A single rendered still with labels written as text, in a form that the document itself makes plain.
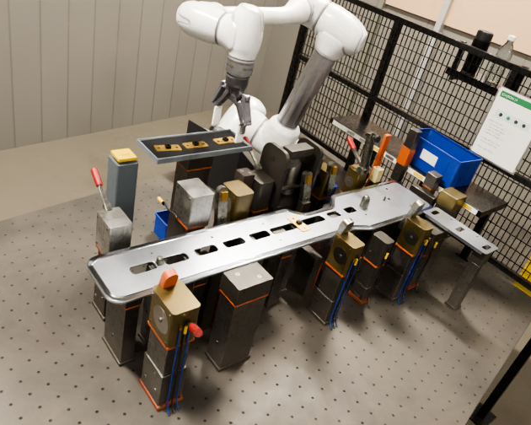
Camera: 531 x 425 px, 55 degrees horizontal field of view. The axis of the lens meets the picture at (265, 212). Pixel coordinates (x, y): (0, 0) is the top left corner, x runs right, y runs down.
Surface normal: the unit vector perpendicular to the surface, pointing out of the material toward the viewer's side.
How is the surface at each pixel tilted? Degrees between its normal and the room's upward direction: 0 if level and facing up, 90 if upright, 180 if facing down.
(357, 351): 0
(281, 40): 90
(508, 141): 90
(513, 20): 90
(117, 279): 0
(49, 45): 90
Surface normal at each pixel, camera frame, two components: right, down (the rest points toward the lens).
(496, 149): -0.76, 0.19
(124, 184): 0.60, 0.54
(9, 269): 0.22, -0.82
